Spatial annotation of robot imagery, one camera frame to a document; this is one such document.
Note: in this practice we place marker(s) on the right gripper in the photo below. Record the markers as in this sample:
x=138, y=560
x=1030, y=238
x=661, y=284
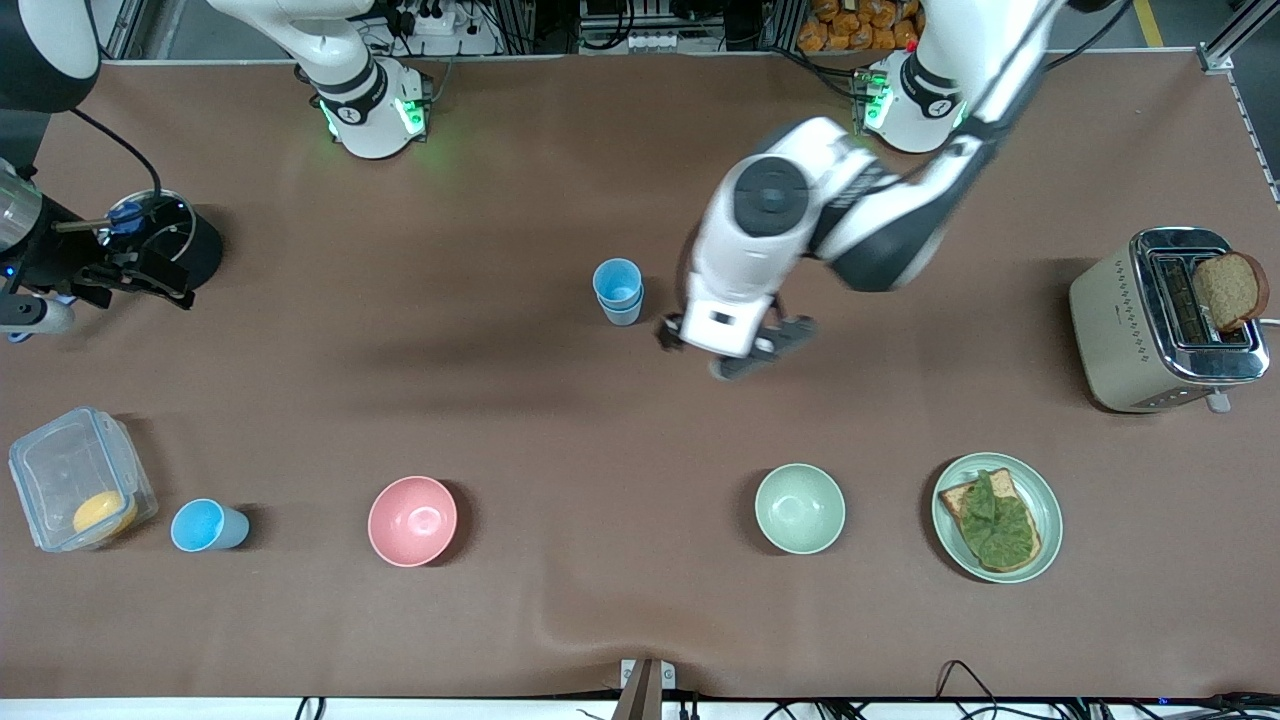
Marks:
x=62, y=258

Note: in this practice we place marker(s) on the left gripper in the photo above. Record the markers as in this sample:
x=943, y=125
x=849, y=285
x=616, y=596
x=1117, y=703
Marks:
x=667, y=333

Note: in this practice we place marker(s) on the blue plastic cup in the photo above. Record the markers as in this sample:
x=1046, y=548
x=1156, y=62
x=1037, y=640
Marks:
x=625, y=315
x=617, y=278
x=205, y=526

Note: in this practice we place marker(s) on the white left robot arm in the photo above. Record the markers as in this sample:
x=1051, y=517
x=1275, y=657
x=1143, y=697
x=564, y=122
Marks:
x=900, y=220

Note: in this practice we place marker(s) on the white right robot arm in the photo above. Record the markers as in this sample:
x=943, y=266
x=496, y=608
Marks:
x=365, y=95

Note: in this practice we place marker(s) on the glass lid with blue knob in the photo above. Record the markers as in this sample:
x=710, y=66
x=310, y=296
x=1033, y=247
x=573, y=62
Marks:
x=175, y=225

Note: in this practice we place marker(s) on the clear plastic food container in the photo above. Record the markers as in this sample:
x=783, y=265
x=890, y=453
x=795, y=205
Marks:
x=60, y=465

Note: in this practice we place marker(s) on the pale green bowl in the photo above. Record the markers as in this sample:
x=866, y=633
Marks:
x=800, y=508

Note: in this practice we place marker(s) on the yellow round food piece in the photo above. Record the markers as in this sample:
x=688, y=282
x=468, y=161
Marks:
x=103, y=513

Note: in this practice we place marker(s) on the small white power strip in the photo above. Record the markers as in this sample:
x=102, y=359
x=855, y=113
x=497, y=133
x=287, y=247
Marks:
x=652, y=42

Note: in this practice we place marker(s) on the pink bowl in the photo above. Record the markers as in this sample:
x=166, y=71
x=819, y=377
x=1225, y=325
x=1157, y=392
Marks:
x=412, y=520

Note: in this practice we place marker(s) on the toast slice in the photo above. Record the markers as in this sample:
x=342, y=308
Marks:
x=955, y=497

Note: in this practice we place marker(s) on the bag of orange buns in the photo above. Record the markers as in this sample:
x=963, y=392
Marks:
x=860, y=25

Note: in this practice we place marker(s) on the green lettuce leaf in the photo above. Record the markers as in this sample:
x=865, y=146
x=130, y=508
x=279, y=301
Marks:
x=998, y=520

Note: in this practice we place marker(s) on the white power strip with plugs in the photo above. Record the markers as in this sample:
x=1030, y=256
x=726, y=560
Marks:
x=435, y=20

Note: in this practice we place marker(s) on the pale green plate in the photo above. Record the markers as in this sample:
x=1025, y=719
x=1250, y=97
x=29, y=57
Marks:
x=1050, y=505

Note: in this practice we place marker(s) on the beige chrome toaster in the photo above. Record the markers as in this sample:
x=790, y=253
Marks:
x=1115, y=335

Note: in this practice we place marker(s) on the brown bread slice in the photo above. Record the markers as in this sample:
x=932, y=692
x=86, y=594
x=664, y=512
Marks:
x=1230, y=292

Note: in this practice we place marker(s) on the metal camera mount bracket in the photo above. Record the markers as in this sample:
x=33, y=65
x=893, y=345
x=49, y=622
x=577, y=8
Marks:
x=645, y=685

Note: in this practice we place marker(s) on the metal table corner bracket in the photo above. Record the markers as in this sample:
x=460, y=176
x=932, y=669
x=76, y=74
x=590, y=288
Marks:
x=1216, y=58

